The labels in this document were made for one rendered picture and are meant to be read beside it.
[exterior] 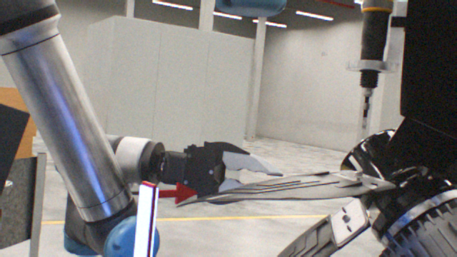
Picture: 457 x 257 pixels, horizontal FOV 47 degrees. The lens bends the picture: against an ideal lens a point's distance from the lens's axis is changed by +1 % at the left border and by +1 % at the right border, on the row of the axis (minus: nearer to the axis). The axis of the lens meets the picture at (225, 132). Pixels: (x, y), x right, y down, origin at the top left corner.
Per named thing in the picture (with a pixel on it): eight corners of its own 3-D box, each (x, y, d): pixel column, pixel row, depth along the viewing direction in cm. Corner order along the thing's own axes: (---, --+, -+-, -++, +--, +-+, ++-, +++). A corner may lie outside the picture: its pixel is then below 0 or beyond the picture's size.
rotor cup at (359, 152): (414, 240, 87) (369, 180, 94) (479, 184, 79) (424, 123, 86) (360, 248, 78) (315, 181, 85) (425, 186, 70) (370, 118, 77)
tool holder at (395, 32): (409, 76, 77) (417, 8, 76) (412, 71, 70) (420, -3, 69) (346, 71, 79) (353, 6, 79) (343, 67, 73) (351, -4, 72)
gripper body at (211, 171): (233, 149, 84) (164, 140, 87) (221, 146, 76) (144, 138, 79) (228, 196, 84) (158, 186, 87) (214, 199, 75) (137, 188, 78)
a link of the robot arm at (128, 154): (118, 134, 80) (110, 188, 79) (145, 138, 79) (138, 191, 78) (137, 138, 87) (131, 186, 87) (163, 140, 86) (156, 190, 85)
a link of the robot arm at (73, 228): (78, 267, 77) (85, 193, 76) (54, 245, 86) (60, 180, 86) (127, 261, 82) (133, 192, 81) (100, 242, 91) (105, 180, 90)
